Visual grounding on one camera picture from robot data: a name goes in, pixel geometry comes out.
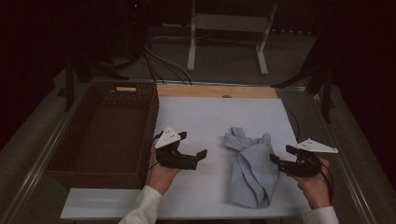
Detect brown wicker basket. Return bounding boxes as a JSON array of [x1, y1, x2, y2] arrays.
[[45, 80, 161, 190]]

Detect black floor cable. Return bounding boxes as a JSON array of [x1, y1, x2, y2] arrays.
[[141, 50, 166, 86]]

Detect black metal stand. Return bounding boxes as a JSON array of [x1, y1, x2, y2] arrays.
[[64, 55, 130, 113], [270, 46, 335, 124]]

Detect person's left hand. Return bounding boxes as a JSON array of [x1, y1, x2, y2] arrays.
[[148, 144, 183, 196]]

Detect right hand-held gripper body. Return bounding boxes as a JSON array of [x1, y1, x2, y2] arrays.
[[277, 137, 339, 178]]

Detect dark equipment with red light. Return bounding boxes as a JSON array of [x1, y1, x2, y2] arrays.
[[124, 0, 149, 60]]

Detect person's right hand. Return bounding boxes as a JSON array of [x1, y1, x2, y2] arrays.
[[290, 157, 332, 210]]

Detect thin black table cable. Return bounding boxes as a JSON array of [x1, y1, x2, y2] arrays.
[[283, 105, 302, 141]]

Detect grey floor cable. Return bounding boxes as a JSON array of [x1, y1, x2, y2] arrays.
[[143, 45, 194, 86]]

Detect right hand-held gripper black cable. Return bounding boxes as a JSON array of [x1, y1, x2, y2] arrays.
[[318, 161, 334, 203]]

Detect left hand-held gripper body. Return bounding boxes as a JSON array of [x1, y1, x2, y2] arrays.
[[153, 125, 200, 172]]

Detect light blue tank top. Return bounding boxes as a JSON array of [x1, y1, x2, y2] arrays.
[[223, 126, 280, 210]]

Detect hand-held gripper black cable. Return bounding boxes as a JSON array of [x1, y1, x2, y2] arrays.
[[318, 161, 334, 203], [143, 132, 164, 188]]

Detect white metal stand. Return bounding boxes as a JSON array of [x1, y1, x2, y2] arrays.
[[186, 0, 279, 77]]

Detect aluminium frame rail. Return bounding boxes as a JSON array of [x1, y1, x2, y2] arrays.
[[0, 82, 92, 224], [90, 78, 306, 91], [311, 92, 379, 224]]

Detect left hand-held gripper black cable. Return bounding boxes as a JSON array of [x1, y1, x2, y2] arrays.
[[143, 132, 164, 188]]

